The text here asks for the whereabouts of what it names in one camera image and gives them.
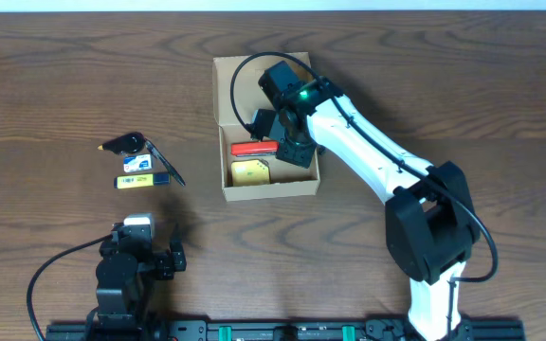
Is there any red stapler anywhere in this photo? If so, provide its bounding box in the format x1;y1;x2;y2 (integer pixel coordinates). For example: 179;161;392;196
230;140;279;157

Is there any yellow highlighter dark cap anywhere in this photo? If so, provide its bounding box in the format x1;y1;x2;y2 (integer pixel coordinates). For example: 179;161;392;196
114;172;171;189

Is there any cardboard box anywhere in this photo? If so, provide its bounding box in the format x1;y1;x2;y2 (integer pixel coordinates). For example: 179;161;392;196
212;51;321;203

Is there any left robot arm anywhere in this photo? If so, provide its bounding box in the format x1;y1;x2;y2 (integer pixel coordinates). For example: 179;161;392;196
96;223;187;332

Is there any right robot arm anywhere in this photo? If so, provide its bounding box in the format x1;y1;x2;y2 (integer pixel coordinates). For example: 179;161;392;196
252;62;480;340

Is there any white blue eraser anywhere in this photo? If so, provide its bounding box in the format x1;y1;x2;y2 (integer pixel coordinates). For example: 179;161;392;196
123;154;153;173

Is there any black ballpoint pen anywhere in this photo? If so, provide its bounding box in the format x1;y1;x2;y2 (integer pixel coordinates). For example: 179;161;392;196
145;139;186;187

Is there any black mounting rail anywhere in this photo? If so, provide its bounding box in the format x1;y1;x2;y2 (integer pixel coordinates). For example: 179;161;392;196
45;318;525;341

